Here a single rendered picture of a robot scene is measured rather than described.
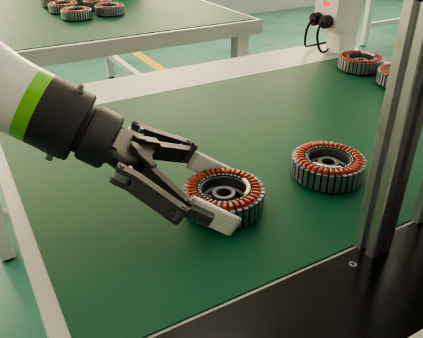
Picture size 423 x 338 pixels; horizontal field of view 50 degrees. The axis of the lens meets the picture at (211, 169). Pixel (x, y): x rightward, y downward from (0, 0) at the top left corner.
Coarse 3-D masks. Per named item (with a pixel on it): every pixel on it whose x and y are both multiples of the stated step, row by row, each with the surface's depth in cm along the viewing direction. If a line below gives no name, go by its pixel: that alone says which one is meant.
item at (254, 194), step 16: (192, 176) 65; (208, 176) 65; (224, 176) 65; (240, 176) 65; (192, 192) 60; (208, 192) 65; (224, 192) 64; (240, 192) 64; (256, 192) 61; (224, 208) 58; (240, 208) 58; (256, 208) 60; (240, 224) 59
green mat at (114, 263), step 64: (320, 64) 120; (192, 128) 86; (256, 128) 86; (320, 128) 86; (64, 192) 67; (128, 192) 67; (320, 192) 67; (64, 256) 55; (128, 256) 55; (192, 256) 55; (256, 256) 55; (320, 256) 55; (128, 320) 47
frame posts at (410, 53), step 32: (416, 0) 39; (416, 32) 40; (416, 64) 40; (384, 96) 44; (416, 96) 42; (384, 128) 45; (416, 128) 44; (384, 160) 47; (384, 192) 48; (384, 224) 50
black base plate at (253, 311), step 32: (416, 224) 57; (352, 256) 52; (384, 256) 52; (416, 256) 52; (288, 288) 48; (320, 288) 48; (352, 288) 48; (384, 288) 48; (416, 288) 48; (192, 320) 44; (224, 320) 44; (256, 320) 44; (288, 320) 44; (320, 320) 44; (352, 320) 44; (384, 320) 44; (416, 320) 44
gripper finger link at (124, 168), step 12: (120, 168) 53; (132, 180) 53; (144, 180) 53; (132, 192) 54; (144, 192) 54; (156, 192) 53; (168, 192) 54; (156, 204) 54; (168, 204) 53; (180, 204) 53; (168, 216) 54
